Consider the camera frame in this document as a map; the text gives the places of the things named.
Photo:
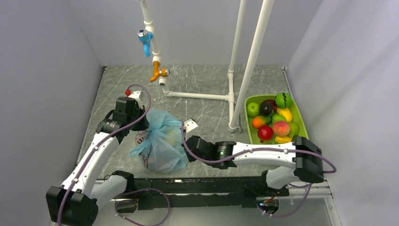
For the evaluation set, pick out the fake yellow banana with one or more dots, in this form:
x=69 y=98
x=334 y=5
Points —
x=282 y=140

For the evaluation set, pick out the fake watermelon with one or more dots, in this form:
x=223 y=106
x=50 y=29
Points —
x=283 y=100

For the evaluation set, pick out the fake green apple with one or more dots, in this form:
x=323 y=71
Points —
x=253 y=109

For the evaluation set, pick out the white PVC pipe frame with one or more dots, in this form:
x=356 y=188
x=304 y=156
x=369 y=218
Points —
x=235 y=104

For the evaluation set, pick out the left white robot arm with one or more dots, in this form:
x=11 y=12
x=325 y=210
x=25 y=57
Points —
x=78 y=199

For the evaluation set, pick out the light blue plastic bag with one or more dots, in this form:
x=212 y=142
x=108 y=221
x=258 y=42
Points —
x=159 y=147

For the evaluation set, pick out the green plastic basket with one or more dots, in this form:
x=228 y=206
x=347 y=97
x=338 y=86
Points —
x=252 y=132

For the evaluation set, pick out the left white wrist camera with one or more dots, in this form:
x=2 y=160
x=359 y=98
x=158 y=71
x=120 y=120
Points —
x=136 y=95

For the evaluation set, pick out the blue plastic tap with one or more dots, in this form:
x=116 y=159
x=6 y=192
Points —
x=145 y=38

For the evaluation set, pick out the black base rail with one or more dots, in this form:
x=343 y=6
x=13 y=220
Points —
x=151 y=193

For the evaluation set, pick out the fake pale green pear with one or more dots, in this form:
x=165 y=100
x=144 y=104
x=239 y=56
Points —
x=294 y=129

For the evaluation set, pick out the fake lime green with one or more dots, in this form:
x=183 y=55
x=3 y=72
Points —
x=278 y=117

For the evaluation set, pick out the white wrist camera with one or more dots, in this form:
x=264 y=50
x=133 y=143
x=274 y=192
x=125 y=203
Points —
x=136 y=95
x=191 y=128

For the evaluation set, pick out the orange plastic tap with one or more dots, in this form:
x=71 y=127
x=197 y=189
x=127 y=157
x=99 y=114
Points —
x=158 y=71

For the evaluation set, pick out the fake red pomegranate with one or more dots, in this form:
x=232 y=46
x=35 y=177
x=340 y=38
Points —
x=265 y=133

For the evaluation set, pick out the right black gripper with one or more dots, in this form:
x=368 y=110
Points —
x=191 y=158

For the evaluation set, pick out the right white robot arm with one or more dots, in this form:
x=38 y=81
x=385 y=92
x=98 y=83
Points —
x=298 y=160

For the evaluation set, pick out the fake peach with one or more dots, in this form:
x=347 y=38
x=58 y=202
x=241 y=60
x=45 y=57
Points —
x=281 y=128

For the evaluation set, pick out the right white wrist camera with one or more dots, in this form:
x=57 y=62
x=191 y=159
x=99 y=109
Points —
x=191 y=128

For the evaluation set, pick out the fake yellow lemon in basket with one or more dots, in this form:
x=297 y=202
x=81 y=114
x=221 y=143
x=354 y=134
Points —
x=286 y=113

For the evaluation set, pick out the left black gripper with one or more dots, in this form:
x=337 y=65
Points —
x=144 y=125

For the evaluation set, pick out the fake dark purple fruit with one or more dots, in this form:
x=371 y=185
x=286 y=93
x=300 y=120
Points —
x=267 y=107

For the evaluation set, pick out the fake mango orange green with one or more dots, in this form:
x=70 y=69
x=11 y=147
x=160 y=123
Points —
x=260 y=121

